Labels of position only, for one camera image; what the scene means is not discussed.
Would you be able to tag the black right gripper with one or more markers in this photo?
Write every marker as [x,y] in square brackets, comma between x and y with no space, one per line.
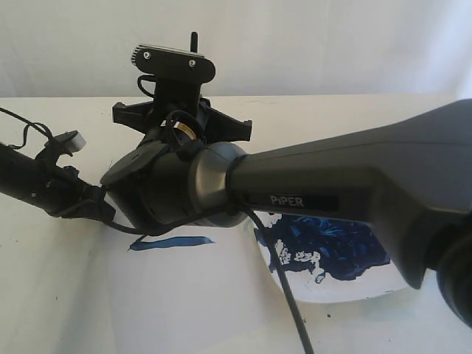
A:
[177,115]

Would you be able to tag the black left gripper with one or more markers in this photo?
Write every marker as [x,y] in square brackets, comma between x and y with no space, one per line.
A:
[62,194]

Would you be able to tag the dark blue paintbrush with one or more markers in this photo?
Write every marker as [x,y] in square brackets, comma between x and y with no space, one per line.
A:
[194,42]

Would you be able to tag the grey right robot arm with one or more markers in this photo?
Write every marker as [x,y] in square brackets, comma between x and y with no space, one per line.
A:
[410,181]

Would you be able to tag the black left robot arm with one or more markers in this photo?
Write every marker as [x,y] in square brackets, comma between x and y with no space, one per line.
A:
[19,175]

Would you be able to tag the white paper sheet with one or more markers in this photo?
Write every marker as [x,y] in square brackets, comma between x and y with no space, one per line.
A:
[214,298]

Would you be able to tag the white square paint plate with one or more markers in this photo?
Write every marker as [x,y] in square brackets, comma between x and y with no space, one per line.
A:
[331,261]

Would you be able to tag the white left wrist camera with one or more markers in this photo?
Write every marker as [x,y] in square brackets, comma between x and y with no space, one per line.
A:
[73,141]

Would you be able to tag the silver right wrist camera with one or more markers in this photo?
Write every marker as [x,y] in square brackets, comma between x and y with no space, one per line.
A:
[173,64]

